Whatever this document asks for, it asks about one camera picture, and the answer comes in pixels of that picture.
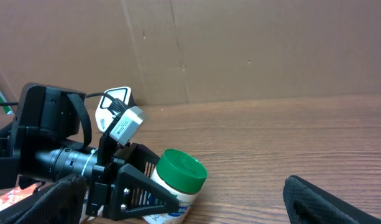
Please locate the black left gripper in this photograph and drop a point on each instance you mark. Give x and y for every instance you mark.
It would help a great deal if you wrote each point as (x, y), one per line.
(120, 185)

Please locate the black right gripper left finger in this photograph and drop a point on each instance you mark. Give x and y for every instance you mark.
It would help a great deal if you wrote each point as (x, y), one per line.
(61, 202)

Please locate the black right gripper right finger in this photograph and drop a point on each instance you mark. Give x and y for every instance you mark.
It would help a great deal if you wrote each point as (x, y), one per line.
(308, 204)

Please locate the green lid jar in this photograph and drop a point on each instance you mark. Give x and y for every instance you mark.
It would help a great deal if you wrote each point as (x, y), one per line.
(183, 176)

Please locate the small orange box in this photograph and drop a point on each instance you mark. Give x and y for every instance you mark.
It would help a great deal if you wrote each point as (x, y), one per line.
(10, 197)

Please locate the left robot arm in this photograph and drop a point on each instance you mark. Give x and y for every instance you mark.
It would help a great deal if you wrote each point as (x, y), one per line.
(47, 146)

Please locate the white barcode scanner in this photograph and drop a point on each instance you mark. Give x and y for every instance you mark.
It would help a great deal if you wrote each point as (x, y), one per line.
(102, 115)

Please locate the brown cardboard backdrop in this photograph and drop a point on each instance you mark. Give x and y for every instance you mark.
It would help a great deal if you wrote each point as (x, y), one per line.
(173, 52)

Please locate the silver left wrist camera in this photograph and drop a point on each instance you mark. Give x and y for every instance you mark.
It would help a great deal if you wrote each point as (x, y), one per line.
(127, 125)

